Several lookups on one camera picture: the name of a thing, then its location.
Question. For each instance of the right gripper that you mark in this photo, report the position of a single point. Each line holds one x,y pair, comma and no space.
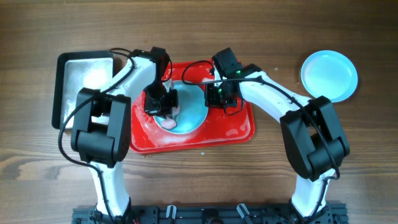
216,101

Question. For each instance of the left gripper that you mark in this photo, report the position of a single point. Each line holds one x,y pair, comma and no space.
162,109

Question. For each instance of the pink sponge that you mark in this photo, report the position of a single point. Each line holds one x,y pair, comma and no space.
169,122

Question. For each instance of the mint plate with orange stain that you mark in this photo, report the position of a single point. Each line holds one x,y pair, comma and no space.
193,111

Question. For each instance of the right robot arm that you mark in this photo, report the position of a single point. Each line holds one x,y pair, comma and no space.
314,140

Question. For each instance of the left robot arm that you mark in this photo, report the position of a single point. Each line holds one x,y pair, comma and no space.
101,131

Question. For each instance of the red plastic tray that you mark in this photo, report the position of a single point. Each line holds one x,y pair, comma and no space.
217,129

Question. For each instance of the black metal basin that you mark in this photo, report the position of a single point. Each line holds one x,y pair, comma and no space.
77,70

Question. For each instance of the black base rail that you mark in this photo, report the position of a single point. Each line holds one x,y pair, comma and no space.
266,214

